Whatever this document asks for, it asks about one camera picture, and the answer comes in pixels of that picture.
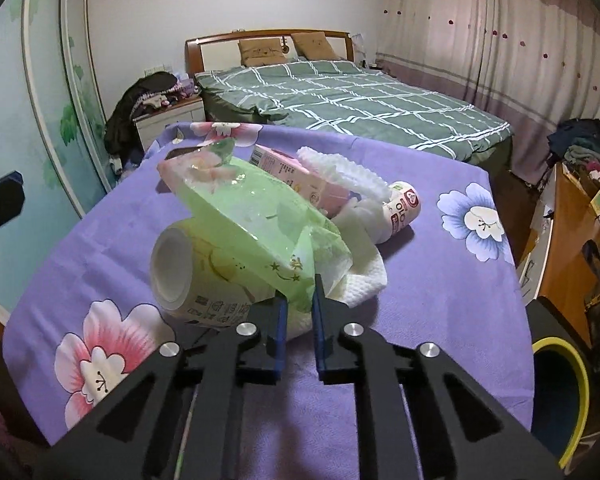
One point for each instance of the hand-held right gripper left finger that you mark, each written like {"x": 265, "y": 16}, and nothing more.
{"x": 280, "y": 332}

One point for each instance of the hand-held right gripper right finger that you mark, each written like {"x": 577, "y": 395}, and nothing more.
{"x": 320, "y": 332}

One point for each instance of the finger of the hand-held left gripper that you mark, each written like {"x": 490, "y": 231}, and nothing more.
{"x": 2, "y": 200}

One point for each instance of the white paper towel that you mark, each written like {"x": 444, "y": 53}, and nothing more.
{"x": 365, "y": 280}

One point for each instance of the white paper cup yellow print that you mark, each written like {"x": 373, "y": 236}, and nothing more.
{"x": 200, "y": 285}

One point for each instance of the green plastic wrapper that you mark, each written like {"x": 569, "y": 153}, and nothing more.
{"x": 250, "y": 210}

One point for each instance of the white plastic bottle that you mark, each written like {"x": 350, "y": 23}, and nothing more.
{"x": 400, "y": 210}

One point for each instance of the pink carton box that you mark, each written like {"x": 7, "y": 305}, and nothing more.
{"x": 290, "y": 170}

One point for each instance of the white foam net sleeve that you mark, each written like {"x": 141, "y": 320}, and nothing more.
{"x": 341, "y": 167}

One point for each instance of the trash bin yellow rim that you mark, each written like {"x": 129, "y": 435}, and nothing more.
{"x": 575, "y": 365}

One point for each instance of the wardrobe sliding doors leaf print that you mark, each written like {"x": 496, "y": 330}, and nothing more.
{"x": 40, "y": 110}

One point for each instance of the purple floral tablecloth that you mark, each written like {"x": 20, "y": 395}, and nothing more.
{"x": 430, "y": 310}

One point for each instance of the white nightstand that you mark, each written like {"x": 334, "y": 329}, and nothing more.
{"x": 167, "y": 125}

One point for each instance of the bed with green checkered cover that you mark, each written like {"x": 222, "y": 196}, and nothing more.
{"x": 350, "y": 95}

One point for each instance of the wooden desk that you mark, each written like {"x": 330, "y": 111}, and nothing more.
{"x": 565, "y": 240}

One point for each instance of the wooden bed headboard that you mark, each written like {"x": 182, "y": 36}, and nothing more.
{"x": 215, "y": 45}

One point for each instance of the brown pillow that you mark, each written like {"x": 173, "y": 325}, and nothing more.
{"x": 261, "y": 51}
{"x": 314, "y": 45}

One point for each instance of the clothes pile on desk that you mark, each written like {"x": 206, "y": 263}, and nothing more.
{"x": 585, "y": 142}

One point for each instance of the pink striped curtain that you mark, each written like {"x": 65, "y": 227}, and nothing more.
{"x": 505, "y": 50}

